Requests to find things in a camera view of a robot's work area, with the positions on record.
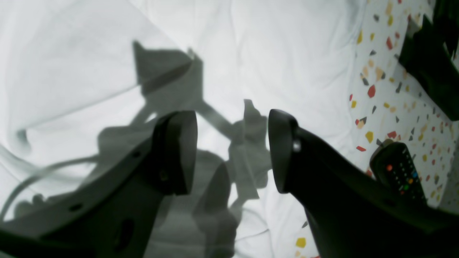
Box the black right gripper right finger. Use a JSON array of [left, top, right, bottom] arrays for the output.
[[268, 109, 458, 258]]

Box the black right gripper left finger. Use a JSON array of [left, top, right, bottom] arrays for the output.
[[1, 110, 197, 258]]

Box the white T-shirt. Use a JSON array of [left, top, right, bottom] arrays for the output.
[[1, 0, 366, 258]]

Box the black TV remote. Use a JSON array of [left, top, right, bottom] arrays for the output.
[[369, 139, 427, 205]]

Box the flat black strap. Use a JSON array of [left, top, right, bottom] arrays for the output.
[[398, 14, 459, 121]]

